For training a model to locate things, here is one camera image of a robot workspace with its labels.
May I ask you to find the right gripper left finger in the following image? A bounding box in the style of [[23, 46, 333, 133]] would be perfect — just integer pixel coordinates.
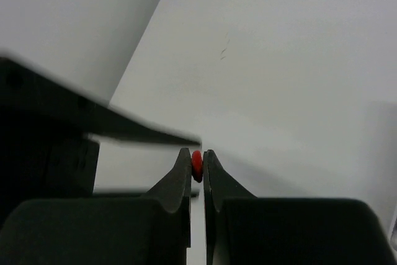
[[1, 148, 191, 264]]

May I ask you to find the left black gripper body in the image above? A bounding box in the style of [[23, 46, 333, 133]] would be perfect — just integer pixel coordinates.
[[1, 56, 200, 220]]

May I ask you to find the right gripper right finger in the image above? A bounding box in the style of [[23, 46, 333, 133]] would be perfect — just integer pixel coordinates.
[[203, 150, 392, 264]]

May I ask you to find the pink lip pencil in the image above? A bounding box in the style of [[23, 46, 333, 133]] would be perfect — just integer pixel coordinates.
[[191, 150, 203, 183]]

